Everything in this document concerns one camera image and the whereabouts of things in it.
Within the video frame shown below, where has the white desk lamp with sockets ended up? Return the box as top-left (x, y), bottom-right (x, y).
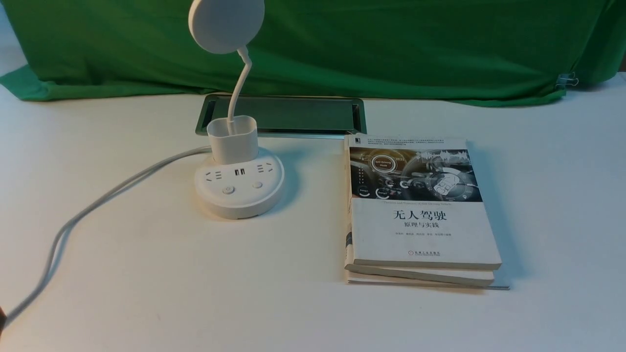
top-left (188, 0), bottom-right (285, 219)

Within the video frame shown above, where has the white top book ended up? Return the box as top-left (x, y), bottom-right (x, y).
top-left (344, 133), bottom-right (502, 270)

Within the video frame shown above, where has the white book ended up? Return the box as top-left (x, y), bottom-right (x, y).
top-left (344, 255), bottom-right (511, 290)
top-left (344, 133), bottom-right (502, 270)

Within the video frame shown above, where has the white bottom book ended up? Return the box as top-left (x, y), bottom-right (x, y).
top-left (344, 255), bottom-right (511, 290)

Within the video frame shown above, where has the green backdrop cloth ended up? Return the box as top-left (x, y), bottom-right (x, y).
top-left (1, 0), bottom-right (626, 107)

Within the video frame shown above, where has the silver binder clip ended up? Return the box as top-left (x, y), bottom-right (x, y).
top-left (555, 72), bottom-right (580, 90)

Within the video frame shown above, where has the white lamp power cable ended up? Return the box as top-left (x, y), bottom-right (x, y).
top-left (0, 145), bottom-right (213, 329)

